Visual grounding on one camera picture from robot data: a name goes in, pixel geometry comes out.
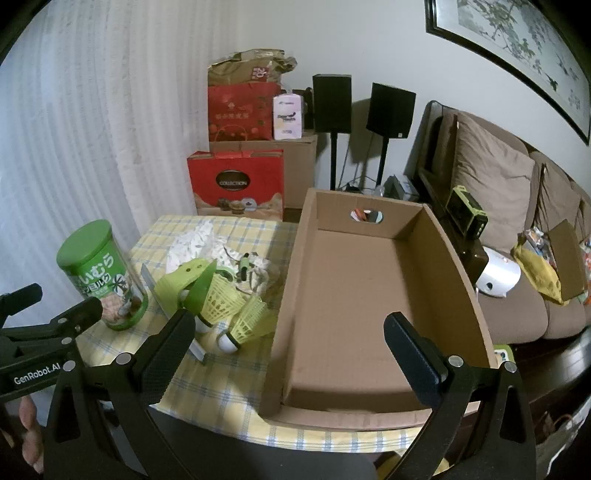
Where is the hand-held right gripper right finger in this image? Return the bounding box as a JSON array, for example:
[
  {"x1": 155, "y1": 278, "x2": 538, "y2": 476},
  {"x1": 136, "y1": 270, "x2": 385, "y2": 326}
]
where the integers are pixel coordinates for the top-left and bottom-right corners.
[{"x1": 383, "y1": 311, "x2": 539, "y2": 480}]

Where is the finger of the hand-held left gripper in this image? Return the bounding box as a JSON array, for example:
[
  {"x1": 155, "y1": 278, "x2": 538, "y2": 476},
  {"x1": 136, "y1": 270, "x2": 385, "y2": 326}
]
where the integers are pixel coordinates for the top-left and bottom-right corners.
[
  {"x1": 0, "y1": 285, "x2": 43, "y2": 326},
  {"x1": 0, "y1": 296, "x2": 103, "y2": 354}
]

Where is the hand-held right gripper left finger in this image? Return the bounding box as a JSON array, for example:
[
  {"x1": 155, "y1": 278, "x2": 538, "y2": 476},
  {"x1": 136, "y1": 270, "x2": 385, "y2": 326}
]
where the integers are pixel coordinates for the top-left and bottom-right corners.
[{"x1": 44, "y1": 310, "x2": 204, "y2": 480}]

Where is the green snack can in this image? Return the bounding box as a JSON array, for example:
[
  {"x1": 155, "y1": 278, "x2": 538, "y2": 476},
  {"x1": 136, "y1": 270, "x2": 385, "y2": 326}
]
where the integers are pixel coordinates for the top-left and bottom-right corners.
[{"x1": 56, "y1": 220, "x2": 149, "y2": 332}]

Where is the white plastic bag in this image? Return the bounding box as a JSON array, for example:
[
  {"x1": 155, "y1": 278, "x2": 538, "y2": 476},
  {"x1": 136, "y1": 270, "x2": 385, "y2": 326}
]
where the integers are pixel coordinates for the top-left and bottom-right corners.
[{"x1": 164, "y1": 219, "x2": 278, "y2": 296}]

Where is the green carabiner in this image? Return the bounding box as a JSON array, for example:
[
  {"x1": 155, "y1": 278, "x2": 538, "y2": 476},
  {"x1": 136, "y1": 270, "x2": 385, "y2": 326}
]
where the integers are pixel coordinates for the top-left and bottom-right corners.
[{"x1": 233, "y1": 253, "x2": 259, "y2": 283}]

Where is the person's left hand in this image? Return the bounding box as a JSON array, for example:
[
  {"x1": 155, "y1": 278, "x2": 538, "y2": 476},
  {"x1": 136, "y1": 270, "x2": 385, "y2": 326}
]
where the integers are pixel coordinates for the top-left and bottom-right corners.
[{"x1": 0, "y1": 394, "x2": 47, "y2": 474}]

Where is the yellow checkered tablecloth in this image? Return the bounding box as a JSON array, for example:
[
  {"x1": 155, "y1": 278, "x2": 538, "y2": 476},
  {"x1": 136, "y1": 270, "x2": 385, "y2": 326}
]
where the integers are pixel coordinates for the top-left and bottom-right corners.
[{"x1": 74, "y1": 215, "x2": 481, "y2": 462}]

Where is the brown sofa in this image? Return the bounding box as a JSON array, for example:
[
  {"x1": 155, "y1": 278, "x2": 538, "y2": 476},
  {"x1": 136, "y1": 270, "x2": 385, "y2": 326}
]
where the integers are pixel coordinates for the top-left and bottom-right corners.
[{"x1": 406, "y1": 99, "x2": 591, "y2": 361}]

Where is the white round device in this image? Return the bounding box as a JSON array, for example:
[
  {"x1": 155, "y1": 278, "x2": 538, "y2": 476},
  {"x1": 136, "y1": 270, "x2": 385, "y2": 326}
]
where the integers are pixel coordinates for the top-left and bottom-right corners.
[{"x1": 475, "y1": 247, "x2": 522, "y2": 300}]

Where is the yellow cloth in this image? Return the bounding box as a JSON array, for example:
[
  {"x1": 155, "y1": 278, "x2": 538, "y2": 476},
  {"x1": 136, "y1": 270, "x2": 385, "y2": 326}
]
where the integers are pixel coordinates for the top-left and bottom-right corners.
[{"x1": 512, "y1": 231, "x2": 566, "y2": 305}]

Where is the green black radio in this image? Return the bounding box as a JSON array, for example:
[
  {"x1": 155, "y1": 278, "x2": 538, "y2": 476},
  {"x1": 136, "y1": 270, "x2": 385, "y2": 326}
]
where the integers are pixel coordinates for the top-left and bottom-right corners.
[{"x1": 445, "y1": 185, "x2": 488, "y2": 238}]

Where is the dark grey chair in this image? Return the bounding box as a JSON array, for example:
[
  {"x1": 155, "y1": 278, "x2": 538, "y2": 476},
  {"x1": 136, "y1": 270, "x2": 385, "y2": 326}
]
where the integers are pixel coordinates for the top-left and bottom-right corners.
[{"x1": 148, "y1": 406, "x2": 421, "y2": 480}]

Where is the pale shopping bag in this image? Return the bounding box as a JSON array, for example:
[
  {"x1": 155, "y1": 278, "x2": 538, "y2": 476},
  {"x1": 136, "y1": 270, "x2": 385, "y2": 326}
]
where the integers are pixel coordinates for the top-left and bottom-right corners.
[{"x1": 531, "y1": 406, "x2": 591, "y2": 480}]

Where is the grey white box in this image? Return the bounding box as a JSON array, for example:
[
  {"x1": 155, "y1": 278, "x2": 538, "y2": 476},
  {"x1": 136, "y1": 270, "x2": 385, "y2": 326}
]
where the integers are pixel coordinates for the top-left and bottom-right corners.
[{"x1": 383, "y1": 174, "x2": 423, "y2": 201}]

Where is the white curtain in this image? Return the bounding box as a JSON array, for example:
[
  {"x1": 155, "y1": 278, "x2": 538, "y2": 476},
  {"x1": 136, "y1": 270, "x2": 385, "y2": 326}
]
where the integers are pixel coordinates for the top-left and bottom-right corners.
[{"x1": 0, "y1": 0, "x2": 208, "y2": 324}]

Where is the red gift box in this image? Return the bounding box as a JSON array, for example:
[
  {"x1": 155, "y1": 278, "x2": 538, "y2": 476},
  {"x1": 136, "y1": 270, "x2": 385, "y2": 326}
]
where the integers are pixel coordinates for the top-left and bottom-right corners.
[{"x1": 187, "y1": 148, "x2": 286, "y2": 221}]

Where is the cardboard piece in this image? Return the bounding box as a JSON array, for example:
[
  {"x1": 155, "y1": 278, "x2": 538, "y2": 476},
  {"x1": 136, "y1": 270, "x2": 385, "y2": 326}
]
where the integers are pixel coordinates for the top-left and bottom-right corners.
[{"x1": 545, "y1": 219, "x2": 589, "y2": 301}]

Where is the large tan cushion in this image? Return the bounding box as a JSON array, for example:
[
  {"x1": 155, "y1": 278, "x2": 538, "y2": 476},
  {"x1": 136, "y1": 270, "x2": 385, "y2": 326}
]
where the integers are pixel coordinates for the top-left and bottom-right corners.
[{"x1": 450, "y1": 113, "x2": 539, "y2": 252}]

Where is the small tan cushion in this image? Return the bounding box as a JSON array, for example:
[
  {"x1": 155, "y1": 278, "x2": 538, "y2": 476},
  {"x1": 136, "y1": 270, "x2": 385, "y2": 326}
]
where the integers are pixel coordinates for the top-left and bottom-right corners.
[{"x1": 538, "y1": 161, "x2": 583, "y2": 232}]

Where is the large closed cardboard box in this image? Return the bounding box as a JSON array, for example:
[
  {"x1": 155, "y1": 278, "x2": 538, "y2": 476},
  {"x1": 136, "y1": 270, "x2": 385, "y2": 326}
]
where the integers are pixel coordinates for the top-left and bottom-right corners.
[{"x1": 210, "y1": 131, "x2": 319, "y2": 213}]

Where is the red gift bag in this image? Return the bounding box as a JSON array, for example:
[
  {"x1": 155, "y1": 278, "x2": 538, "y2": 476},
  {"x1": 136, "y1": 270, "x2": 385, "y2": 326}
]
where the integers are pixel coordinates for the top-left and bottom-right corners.
[{"x1": 208, "y1": 83, "x2": 282, "y2": 141}]

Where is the black speaker on stand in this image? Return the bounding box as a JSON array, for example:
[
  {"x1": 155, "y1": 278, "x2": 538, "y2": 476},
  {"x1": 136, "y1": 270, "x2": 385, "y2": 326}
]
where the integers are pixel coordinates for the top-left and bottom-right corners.
[
  {"x1": 312, "y1": 74, "x2": 352, "y2": 191},
  {"x1": 366, "y1": 83, "x2": 416, "y2": 190}
]

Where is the white pink carton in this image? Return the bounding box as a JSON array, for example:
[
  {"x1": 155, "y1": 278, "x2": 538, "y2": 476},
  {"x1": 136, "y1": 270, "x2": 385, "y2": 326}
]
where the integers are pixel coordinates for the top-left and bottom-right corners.
[{"x1": 272, "y1": 95, "x2": 304, "y2": 140}]

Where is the gold crumpled bag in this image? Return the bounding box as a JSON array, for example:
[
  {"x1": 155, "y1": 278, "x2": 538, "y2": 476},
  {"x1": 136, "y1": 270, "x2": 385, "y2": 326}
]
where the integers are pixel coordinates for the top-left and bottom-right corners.
[{"x1": 208, "y1": 48, "x2": 297, "y2": 88}]

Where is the framed ink painting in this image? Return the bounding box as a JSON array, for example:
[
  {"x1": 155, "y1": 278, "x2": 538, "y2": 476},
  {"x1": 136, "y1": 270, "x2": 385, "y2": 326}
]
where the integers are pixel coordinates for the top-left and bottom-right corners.
[{"x1": 425, "y1": 0, "x2": 591, "y2": 146}]

